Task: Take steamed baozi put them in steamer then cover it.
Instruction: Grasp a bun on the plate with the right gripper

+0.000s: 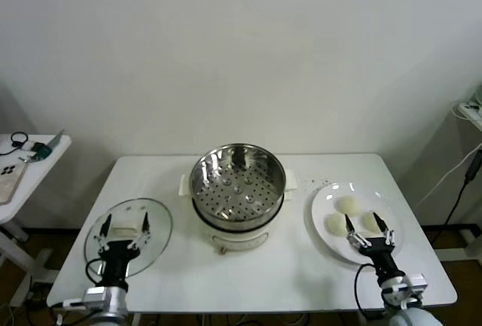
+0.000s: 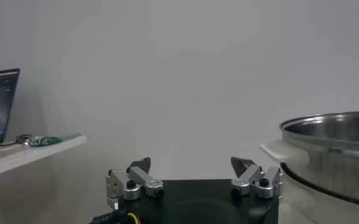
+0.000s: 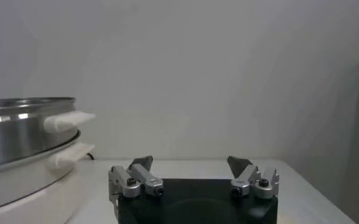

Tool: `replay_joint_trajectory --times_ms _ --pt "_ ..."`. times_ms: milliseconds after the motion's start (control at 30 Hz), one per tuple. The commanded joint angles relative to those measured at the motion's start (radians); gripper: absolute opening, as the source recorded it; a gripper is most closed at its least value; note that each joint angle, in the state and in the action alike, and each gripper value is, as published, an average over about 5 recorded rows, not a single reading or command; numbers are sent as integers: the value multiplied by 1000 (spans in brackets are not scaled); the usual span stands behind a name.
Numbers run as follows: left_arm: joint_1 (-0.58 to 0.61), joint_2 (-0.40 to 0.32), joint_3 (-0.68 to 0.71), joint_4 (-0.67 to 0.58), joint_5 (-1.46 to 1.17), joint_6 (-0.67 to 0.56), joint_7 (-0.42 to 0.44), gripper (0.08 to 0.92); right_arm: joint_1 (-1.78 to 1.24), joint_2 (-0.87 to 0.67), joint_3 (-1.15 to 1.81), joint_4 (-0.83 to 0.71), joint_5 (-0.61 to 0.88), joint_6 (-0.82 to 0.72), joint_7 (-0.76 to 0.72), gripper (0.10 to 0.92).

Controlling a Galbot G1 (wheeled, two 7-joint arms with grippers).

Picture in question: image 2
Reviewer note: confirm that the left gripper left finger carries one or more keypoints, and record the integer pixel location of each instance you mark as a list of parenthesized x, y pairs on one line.
[(142, 178)]

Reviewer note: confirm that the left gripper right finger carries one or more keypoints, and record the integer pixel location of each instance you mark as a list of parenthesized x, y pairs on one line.
[(249, 176)]

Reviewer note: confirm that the small silver metal clip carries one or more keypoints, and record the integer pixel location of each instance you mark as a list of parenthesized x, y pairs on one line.
[(23, 139)]

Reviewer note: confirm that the white side table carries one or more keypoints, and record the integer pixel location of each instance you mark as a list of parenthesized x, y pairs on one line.
[(20, 158)]

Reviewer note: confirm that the perforated steel steamer basket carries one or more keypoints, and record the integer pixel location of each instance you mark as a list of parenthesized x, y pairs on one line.
[(334, 170)]

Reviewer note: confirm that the white electric cooker base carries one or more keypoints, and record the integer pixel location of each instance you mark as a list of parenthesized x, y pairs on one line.
[(307, 207)]

